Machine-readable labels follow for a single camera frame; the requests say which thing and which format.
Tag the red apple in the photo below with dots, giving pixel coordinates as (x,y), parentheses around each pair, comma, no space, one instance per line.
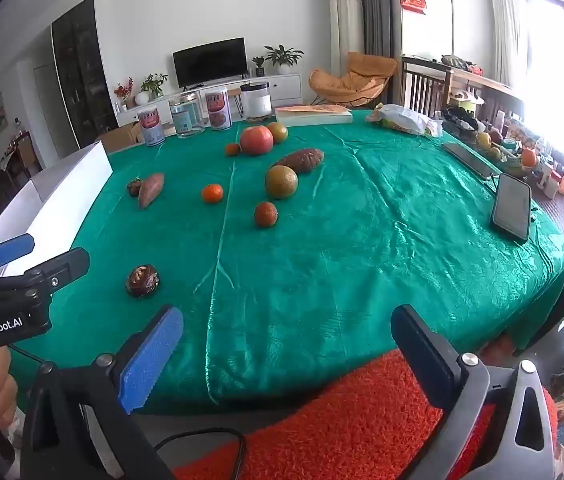
(256,141)

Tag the red flower bouquet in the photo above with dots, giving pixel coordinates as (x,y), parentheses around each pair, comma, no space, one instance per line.
(123,91)

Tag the plastic snack bag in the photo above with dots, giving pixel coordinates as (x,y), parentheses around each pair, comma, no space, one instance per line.
(404,120)

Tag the dark display cabinet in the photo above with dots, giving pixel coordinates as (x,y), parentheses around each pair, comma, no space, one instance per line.
(82,75)

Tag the leafy potted plant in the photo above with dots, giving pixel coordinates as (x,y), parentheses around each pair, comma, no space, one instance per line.
(154,85)

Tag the clear jar black lid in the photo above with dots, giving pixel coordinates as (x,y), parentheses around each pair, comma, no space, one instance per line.
(256,104)

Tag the black television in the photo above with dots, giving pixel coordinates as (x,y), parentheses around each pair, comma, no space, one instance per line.
(210,61)

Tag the large potted plant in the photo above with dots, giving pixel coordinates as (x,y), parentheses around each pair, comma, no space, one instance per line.
(283,57)

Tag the flat white orange box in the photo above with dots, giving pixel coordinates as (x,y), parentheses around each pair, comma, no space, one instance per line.
(314,116)

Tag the small potted plant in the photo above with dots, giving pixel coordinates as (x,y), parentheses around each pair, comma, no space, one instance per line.
(259,65)

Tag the green orange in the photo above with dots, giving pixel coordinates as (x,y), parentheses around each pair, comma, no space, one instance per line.
(282,182)

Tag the reddish tangerine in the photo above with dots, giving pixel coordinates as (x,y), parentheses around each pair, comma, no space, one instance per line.
(266,214)

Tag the yellow-green orange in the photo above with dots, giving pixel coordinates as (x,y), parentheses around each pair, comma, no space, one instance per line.
(280,131)

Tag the large sweet potato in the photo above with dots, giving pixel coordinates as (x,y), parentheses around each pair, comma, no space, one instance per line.
(304,159)

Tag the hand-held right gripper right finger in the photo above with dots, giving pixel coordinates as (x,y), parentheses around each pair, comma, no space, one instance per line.
(421,355)

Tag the cardboard box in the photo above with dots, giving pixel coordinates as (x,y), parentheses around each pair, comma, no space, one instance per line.
(122,137)

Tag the black tablet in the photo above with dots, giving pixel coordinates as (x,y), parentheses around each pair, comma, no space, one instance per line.
(469,160)

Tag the orange lounge chair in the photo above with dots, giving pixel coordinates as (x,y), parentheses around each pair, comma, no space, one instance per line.
(351,80)

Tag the white curtain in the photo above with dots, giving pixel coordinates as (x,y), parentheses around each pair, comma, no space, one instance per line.
(506,25)

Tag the black bag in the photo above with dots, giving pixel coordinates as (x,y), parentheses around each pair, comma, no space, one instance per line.
(459,119)

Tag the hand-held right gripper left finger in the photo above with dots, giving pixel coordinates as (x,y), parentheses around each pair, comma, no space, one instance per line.
(152,355)

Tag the grey curtain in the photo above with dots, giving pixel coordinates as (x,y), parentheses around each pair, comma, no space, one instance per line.
(374,5)

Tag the dark mangosteen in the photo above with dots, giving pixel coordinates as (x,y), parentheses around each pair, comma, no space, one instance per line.
(134,187)
(143,281)

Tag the red fuzzy mat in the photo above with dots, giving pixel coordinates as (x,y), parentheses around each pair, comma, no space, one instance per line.
(351,425)

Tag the orange label can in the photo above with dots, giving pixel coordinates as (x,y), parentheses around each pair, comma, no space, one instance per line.
(151,129)
(219,110)

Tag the small orange tangerine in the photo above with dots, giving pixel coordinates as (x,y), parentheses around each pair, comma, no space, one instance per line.
(232,149)

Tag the clear jar gold lid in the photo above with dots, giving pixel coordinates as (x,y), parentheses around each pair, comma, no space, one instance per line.
(187,119)

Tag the orange on side table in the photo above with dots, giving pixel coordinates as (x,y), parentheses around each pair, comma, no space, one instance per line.
(528,158)

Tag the yellow apple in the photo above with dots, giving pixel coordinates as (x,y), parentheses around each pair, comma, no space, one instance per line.
(484,139)

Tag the covered standing air conditioner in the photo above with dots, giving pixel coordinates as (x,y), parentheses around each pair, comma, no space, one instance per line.
(345,25)

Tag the black smartphone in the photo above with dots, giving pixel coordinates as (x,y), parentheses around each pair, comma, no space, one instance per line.
(511,207)

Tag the small sweet potato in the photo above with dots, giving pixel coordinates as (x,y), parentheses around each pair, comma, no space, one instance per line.
(150,191)

